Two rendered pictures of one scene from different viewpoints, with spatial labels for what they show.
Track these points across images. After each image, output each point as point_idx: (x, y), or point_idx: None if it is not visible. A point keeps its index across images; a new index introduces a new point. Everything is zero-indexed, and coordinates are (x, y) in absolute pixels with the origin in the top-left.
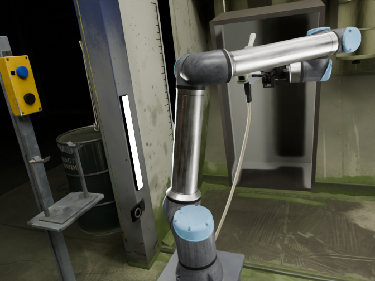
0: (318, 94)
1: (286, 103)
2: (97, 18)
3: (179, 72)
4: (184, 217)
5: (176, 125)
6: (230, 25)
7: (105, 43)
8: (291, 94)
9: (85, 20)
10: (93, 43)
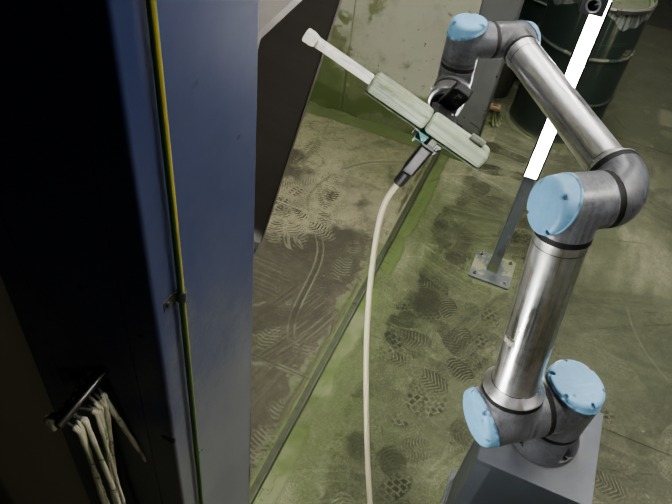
0: (310, 93)
1: None
2: (237, 240)
3: (599, 222)
4: (585, 391)
5: (565, 303)
6: None
7: (246, 311)
8: None
9: (192, 298)
10: (211, 355)
